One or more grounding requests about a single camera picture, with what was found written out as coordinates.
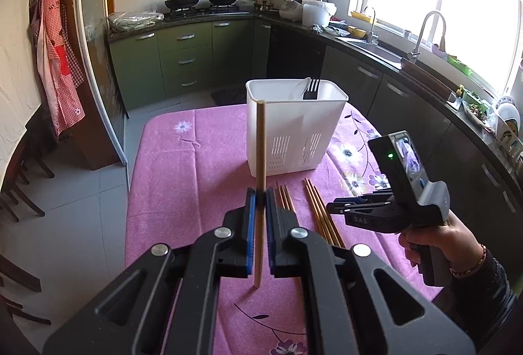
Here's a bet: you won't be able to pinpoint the clear plastic bag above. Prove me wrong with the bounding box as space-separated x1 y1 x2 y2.
107 11 165 32

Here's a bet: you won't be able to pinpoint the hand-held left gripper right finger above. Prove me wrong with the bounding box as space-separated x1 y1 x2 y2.
265 187 477 355

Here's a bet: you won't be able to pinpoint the green container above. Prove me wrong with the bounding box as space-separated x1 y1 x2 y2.
447 55 472 76

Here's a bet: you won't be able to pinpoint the person's right hand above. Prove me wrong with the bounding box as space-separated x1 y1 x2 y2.
398 212 487 278

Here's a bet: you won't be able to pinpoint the pink floral tablecloth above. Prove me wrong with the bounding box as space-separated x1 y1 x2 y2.
125 102 440 355

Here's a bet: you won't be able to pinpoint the white hanging cloth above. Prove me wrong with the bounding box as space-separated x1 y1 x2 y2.
0 0 42 192

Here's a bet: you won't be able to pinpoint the dark stone countertop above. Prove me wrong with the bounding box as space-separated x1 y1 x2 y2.
107 8 523 192

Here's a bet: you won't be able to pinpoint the small chrome faucet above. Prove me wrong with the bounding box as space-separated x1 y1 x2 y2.
363 6 379 44

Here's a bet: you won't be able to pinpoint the tall chrome faucet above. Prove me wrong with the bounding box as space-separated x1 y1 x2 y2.
411 11 447 64

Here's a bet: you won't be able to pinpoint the white plastic container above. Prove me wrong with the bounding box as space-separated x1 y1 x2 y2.
301 0 338 28

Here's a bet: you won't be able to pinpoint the red checked apron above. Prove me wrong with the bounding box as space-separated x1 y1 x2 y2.
28 0 86 137

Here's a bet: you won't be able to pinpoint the steel sink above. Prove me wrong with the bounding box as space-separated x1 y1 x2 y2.
347 37 405 64

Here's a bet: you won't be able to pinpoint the long wooden chopstick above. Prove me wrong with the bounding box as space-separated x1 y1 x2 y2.
253 102 267 287

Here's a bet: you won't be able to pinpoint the sliding glass door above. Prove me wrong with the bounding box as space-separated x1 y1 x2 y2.
74 0 131 166

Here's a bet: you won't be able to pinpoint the beaded bracelet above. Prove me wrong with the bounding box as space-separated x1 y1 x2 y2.
449 244 488 278

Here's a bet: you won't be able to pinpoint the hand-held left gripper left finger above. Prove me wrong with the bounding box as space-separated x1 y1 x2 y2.
43 187 258 355

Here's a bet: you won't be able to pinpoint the black fork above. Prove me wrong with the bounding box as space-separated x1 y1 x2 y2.
303 78 321 100

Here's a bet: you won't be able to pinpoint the white rice cooker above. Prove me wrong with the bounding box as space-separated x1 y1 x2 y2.
279 0 305 22

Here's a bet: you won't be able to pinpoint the black gas stove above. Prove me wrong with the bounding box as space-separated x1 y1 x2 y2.
165 4 251 19

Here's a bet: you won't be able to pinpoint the row of wooden chopsticks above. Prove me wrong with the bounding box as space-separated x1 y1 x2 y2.
275 177 346 250

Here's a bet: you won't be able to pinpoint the white plastic spoon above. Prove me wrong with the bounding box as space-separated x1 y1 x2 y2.
288 77 312 100

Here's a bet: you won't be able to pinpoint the dark base cabinets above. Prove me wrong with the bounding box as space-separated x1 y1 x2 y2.
253 22 523 225

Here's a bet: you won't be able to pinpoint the plate of food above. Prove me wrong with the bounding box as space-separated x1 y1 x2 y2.
462 100 495 131

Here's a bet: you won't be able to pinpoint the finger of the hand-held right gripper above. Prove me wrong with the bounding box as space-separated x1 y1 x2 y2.
326 198 395 218
333 192 395 204

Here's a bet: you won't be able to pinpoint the dark wooden chair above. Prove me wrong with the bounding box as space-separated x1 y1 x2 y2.
0 130 56 223
0 253 52 327

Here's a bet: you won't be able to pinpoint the green base cabinets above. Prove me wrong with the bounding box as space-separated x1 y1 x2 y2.
108 18 256 111

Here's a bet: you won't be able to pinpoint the patterned white dishes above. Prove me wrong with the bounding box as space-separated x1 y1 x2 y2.
492 96 523 160

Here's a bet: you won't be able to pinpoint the white plastic utensil holder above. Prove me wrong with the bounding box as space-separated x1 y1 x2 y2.
245 78 349 178

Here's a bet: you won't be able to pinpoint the person's right forearm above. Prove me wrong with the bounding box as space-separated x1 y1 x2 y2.
433 253 517 343

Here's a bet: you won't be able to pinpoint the wooden cutting board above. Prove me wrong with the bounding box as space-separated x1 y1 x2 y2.
400 57 454 99

